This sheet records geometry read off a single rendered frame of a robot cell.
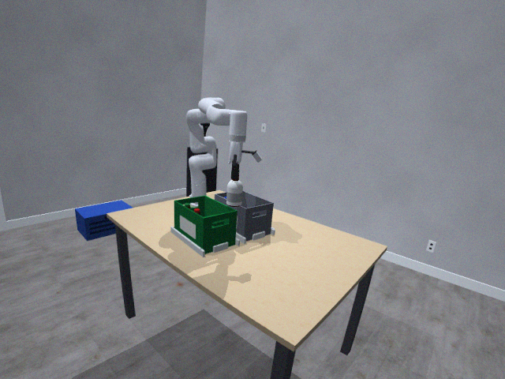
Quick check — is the white bottle with grey label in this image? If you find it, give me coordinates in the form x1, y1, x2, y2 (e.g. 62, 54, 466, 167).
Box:
226, 173, 243, 207

